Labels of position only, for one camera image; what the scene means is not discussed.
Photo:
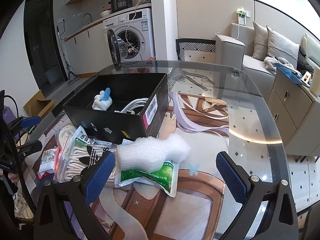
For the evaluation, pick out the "green white medicine packet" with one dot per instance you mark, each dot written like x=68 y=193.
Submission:
x=166 y=178

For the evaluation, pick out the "white plush toy blue mask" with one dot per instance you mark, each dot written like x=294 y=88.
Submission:
x=102 y=101

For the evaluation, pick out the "anime printed desk mat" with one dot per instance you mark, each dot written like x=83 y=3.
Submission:
x=151 y=188

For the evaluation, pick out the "red white snack packet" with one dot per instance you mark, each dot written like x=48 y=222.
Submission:
x=48 y=162

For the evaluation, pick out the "person left hand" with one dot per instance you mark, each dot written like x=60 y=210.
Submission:
x=14 y=178

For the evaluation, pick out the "patterned black white chair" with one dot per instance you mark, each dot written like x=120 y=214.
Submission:
x=193 y=44

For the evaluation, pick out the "wall socket with charger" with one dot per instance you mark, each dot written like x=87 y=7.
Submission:
x=242 y=15

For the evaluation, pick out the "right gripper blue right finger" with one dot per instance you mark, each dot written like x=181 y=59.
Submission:
x=235 y=177

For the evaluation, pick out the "cardboard box on floor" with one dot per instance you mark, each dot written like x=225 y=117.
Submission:
x=39 y=106

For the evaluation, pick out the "white cylinder cup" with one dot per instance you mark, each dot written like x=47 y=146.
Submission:
x=315 y=83

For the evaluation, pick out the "beige cushion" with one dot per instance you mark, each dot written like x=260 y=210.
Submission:
x=260 y=42

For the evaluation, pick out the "grey sofa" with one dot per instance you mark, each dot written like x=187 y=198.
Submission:
x=236 y=50

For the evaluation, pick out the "white foam wrap piece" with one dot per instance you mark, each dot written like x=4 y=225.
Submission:
x=149 y=154

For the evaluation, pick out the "white washing machine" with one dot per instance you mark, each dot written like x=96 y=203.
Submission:
x=129 y=37

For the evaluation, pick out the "grey cushion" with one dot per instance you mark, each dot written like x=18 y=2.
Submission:
x=280 y=46

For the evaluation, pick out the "beige drawer cabinet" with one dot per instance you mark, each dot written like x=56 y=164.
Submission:
x=296 y=113

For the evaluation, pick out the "black cardboard box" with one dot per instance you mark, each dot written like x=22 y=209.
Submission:
x=139 y=104

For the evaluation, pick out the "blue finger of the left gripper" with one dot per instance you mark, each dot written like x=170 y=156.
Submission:
x=29 y=149
x=30 y=122

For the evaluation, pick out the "black pressure cooker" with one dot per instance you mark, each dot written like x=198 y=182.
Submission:
x=118 y=5

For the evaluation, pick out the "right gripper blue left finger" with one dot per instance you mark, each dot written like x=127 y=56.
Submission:
x=97 y=175

